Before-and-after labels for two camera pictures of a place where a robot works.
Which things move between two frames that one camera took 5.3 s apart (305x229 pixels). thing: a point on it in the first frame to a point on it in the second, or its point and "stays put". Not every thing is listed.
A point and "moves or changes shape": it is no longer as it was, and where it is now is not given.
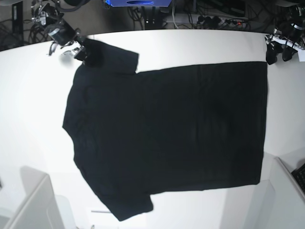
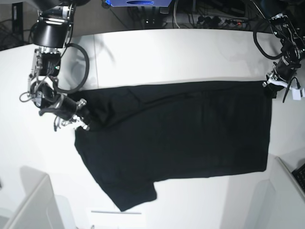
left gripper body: x=63 y=34 to x=64 y=107
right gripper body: x=289 y=34 to x=285 y=69
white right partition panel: x=286 y=208 stays put
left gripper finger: x=82 y=40 to x=82 y=108
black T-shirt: x=166 y=128 moves or changes shape
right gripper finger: x=271 y=53 to x=273 y=88
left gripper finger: x=82 y=54 to x=76 y=121
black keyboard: x=299 y=174 stays put
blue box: x=147 y=3 stays put
